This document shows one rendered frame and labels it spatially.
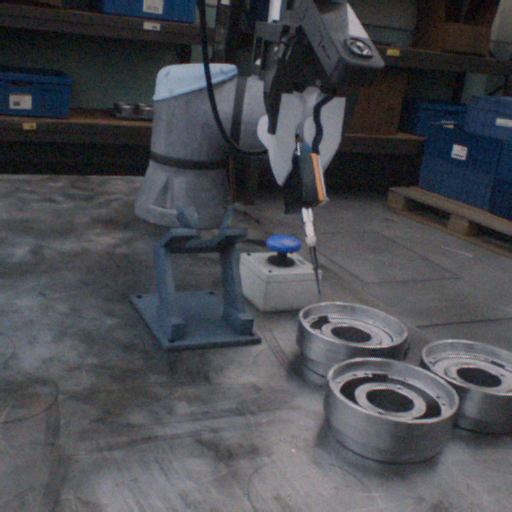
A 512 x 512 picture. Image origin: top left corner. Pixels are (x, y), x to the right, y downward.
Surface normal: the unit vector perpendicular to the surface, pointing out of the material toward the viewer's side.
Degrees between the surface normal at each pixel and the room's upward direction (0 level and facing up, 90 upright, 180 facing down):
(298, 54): 90
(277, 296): 90
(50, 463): 0
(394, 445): 90
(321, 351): 90
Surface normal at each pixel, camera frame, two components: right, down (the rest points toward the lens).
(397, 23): 0.44, 0.32
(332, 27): 0.35, -0.65
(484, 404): -0.17, 0.28
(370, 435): -0.41, 0.23
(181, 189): -0.03, 0.00
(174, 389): 0.12, -0.95
